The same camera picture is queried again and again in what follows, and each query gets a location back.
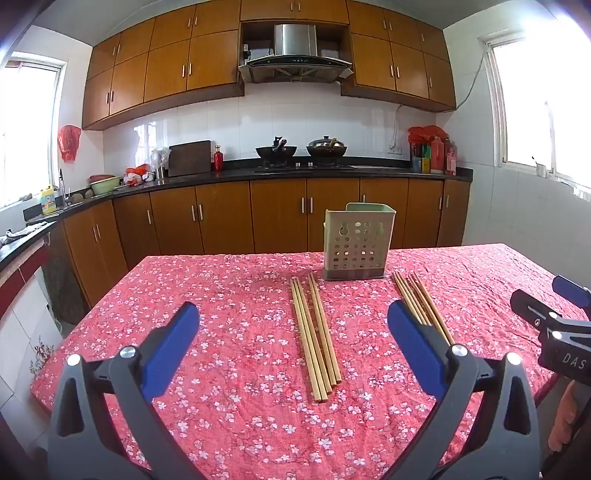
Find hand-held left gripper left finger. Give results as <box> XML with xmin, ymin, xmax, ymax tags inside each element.
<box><xmin>46</xmin><ymin>301</ymin><xmax>208</xmax><ymax>480</ymax></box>

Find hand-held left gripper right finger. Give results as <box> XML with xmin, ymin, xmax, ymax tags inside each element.
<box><xmin>383</xmin><ymin>300</ymin><xmax>541</xmax><ymax>480</ymax></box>

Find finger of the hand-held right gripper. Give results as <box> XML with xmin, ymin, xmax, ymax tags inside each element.
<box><xmin>510</xmin><ymin>288</ymin><xmax>561</xmax><ymax>330</ymax></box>
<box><xmin>551</xmin><ymin>274</ymin><xmax>591</xmax><ymax>309</ymax></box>

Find wooden chopstick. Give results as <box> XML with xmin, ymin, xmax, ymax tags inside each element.
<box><xmin>307</xmin><ymin>274</ymin><xmax>338</xmax><ymax>388</ymax></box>
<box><xmin>395</xmin><ymin>272</ymin><xmax>429</xmax><ymax>325</ymax></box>
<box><xmin>311</xmin><ymin>272</ymin><xmax>343</xmax><ymax>384</ymax></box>
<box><xmin>405</xmin><ymin>275</ymin><xmax>441</xmax><ymax>337</ymax></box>
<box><xmin>390</xmin><ymin>274</ymin><xmax>420</xmax><ymax>320</ymax></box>
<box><xmin>294</xmin><ymin>277</ymin><xmax>326</xmax><ymax>402</ymax></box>
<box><xmin>416</xmin><ymin>270</ymin><xmax>457</xmax><ymax>345</ymax></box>
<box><xmin>299</xmin><ymin>280</ymin><xmax>332</xmax><ymax>397</ymax></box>
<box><xmin>410</xmin><ymin>272</ymin><xmax>450</xmax><ymax>345</ymax></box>
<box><xmin>290</xmin><ymin>279</ymin><xmax>320</xmax><ymax>404</ymax></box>

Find green perforated utensil holder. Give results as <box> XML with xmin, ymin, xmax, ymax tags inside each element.
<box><xmin>323</xmin><ymin>202</ymin><xmax>397</xmax><ymax>282</ymax></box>

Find person's right hand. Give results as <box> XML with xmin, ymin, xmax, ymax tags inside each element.
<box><xmin>549</xmin><ymin>382</ymin><xmax>579</xmax><ymax>452</ymax></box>

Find red floral tablecloth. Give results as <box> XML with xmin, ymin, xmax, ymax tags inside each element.
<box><xmin>30</xmin><ymin>242</ymin><xmax>571</xmax><ymax>480</ymax></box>

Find brown wooden base cabinets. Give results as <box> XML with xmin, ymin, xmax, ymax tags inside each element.
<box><xmin>46</xmin><ymin>178</ymin><xmax>472</xmax><ymax>324</ymax></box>

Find green basin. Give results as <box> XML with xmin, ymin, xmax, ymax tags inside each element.
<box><xmin>90</xmin><ymin>176</ymin><xmax>122</xmax><ymax>196</ymax></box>

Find red and white bags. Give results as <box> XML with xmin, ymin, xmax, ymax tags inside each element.
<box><xmin>122</xmin><ymin>164</ymin><xmax>155</xmax><ymax>186</ymax></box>

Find red sauce bottle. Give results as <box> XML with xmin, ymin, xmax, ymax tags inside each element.
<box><xmin>430</xmin><ymin>137</ymin><xmax>445</xmax><ymax>175</ymax></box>

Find small white fan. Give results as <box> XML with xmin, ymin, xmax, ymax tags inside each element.
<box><xmin>151</xmin><ymin>148</ymin><xmax>171</xmax><ymax>180</ymax></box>

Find dark wooden cutting board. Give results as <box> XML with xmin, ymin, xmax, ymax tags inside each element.
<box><xmin>168</xmin><ymin>140</ymin><xmax>212</xmax><ymax>177</ymax></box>

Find grey rag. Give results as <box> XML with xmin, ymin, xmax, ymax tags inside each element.
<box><xmin>0</xmin><ymin>222</ymin><xmax>49</xmax><ymax>245</ymax></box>

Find large kitchen window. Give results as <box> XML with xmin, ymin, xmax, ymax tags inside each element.
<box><xmin>480</xmin><ymin>32</ymin><xmax>591</xmax><ymax>204</ymax></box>

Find crumpled red plastic bag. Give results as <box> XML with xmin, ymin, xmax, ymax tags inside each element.
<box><xmin>407</xmin><ymin>125</ymin><xmax>450</xmax><ymax>148</ymax></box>

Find black gas stove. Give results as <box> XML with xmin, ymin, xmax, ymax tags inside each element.
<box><xmin>253</xmin><ymin>161</ymin><xmax>356</xmax><ymax>174</ymax></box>

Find black lidded wok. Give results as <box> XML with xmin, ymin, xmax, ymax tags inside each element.
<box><xmin>305</xmin><ymin>135</ymin><xmax>348</xmax><ymax>159</ymax></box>

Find black open wok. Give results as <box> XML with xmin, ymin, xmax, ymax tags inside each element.
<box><xmin>255</xmin><ymin>137</ymin><xmax>298</xmax><ymax>160</ymax></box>

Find hanging red plastic bag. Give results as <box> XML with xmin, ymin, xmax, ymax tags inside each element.
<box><xmin>58</xmin><ymin>124</ymin><xmax>82</xmax><ymax>162</ymax></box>

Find small kitchen window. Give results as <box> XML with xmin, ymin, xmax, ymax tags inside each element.
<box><xmin>0</xmin><ymin>53</ymin><xmax>68</xmax><ymax>210</ymax></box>

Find steel range hood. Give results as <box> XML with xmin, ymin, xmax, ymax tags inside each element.
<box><xmin>238</xmin><ymin>24</ymin><xmax>354</xmax><ymax>85</ymax></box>

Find white wall cable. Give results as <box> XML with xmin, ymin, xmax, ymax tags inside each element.
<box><xmin>390</xmin><ymin>44</ymin><xmax>485</xmax><ymax>151</ymax></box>

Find brown wooden wall cabinets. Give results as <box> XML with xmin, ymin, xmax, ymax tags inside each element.
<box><xmin>82</xmin><ymin>0</ymin><xmax>457</xmax><ymax>131</ymax></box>

